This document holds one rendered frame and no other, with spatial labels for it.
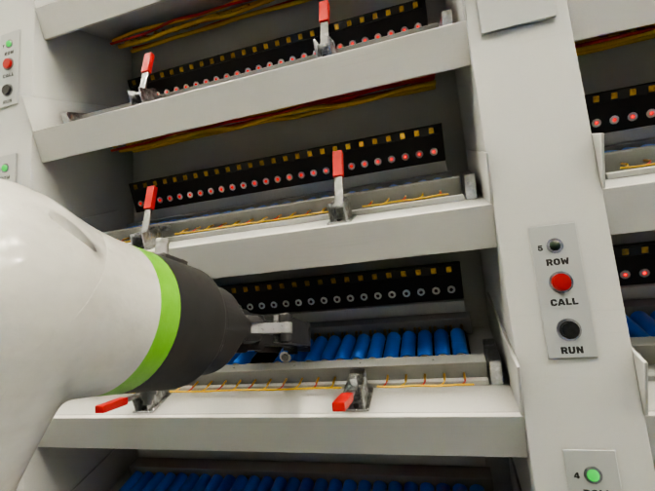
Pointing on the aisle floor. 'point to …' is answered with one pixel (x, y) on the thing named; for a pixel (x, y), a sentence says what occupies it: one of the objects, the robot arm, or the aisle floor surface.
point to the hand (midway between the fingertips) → (284, 339)
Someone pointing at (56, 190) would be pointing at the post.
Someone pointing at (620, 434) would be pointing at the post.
